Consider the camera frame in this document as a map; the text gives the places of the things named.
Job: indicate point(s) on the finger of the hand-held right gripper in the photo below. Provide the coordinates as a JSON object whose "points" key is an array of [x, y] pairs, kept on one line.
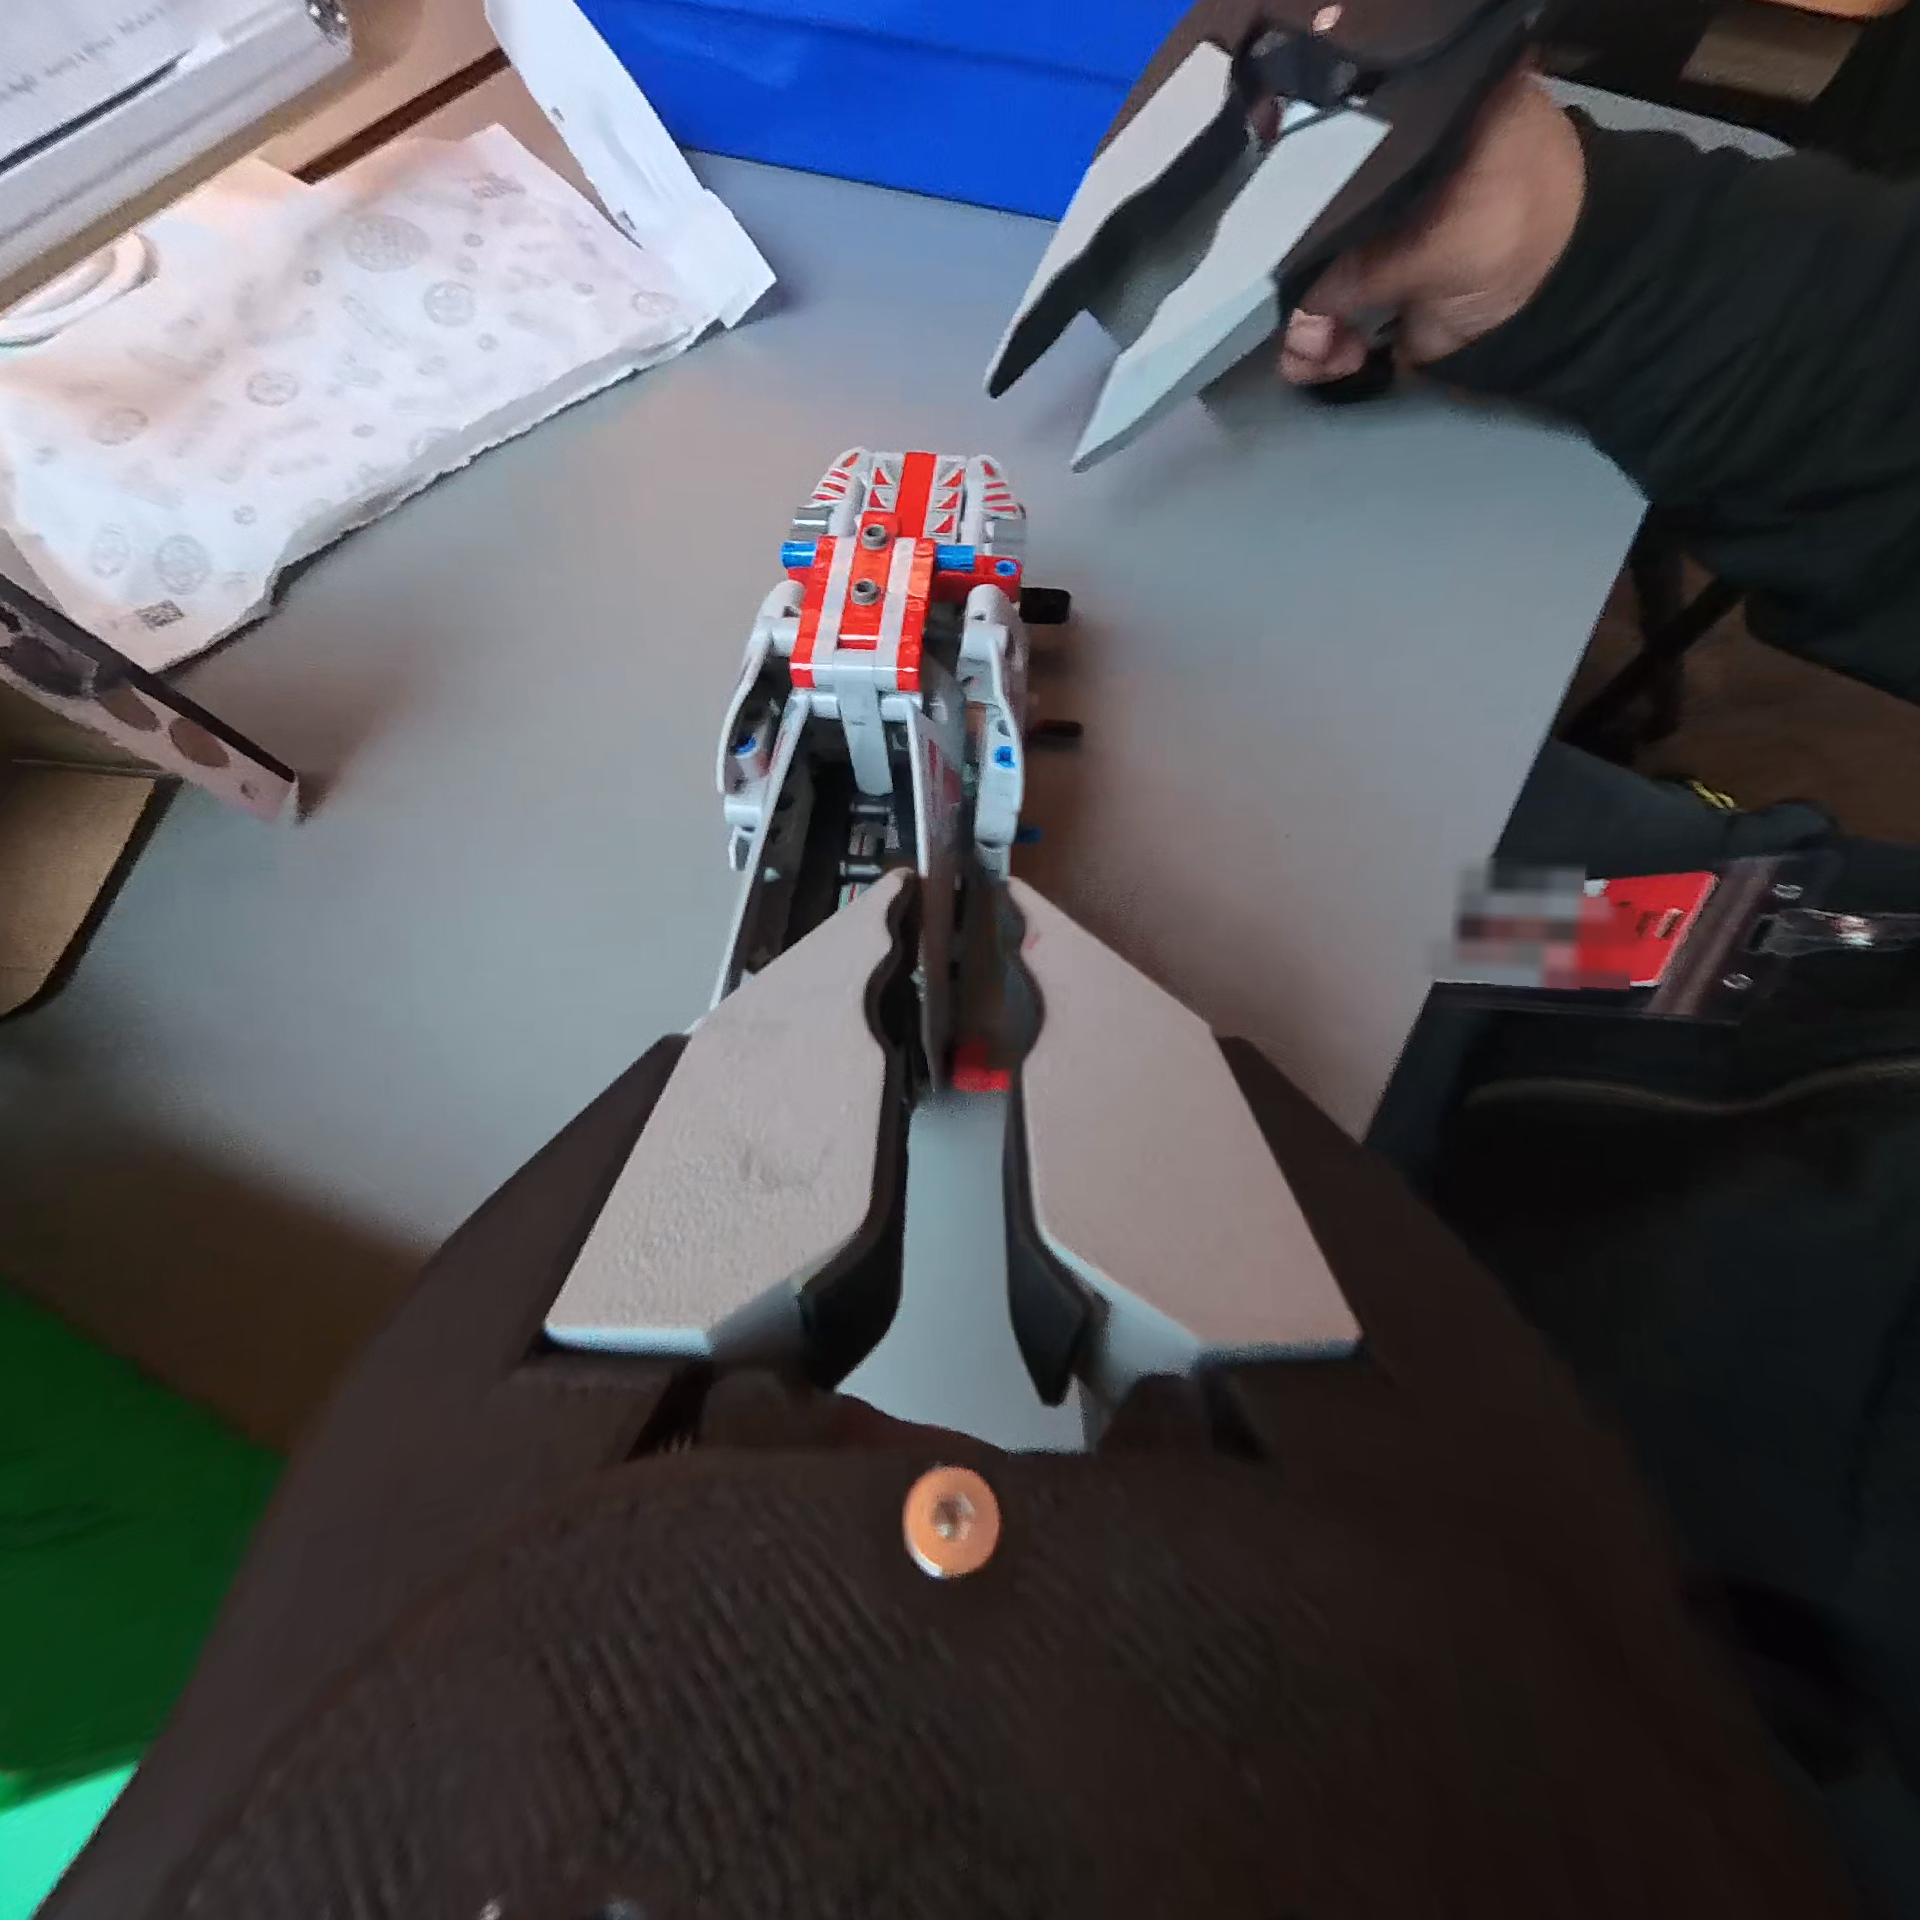
{"points": [[1224, 339], [1142, 194]]}

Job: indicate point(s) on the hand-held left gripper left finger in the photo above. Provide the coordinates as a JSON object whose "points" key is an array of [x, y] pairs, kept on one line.
{"points": [[734, 1170]]}

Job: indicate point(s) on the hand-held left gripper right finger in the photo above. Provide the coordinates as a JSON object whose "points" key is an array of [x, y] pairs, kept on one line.
{"points": [[1184, 1184]]}

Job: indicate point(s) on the red and white lego model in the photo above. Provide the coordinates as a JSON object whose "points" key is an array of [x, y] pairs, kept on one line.
{"points": [[885, 598]]}

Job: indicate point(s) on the person's right forearm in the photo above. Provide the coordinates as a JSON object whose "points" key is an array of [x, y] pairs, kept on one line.
{"points": [[1725, 330]]}

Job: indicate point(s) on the person's right hand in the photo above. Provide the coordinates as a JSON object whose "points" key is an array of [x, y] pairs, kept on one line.
{"points": [[1478, 224]]}

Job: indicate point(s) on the blue plastic bin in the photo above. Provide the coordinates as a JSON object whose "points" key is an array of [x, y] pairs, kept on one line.
{"points": [[902, 90]]}

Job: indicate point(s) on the person's black jacket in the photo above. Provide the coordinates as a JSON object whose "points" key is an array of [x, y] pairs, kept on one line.
{"points": [[1651, 1276]]}

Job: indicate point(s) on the white paper envelope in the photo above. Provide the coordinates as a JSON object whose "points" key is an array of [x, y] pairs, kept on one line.
{"points": [[646, 148]]}

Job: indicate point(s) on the red badge card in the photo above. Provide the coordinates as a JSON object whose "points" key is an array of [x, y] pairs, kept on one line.
{"points": [[1651, 931]]}

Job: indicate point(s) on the clear badge holder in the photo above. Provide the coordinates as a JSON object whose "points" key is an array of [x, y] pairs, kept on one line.
{"points": [[1769, 931]]}

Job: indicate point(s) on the brown cardboard board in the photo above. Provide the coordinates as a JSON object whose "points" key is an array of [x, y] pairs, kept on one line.
{"points": [[421, 112]]}

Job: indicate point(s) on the small cardboard piece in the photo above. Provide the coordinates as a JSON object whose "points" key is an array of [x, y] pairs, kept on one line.
{"points": [[60, 885]]}

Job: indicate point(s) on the brown spotted cardboard box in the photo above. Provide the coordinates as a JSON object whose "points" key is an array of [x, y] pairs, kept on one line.
{"points": [[149, 721]]}

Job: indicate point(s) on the white patterned paper bag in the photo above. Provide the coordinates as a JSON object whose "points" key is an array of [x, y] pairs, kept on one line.
{"points": [[300, 376]]}

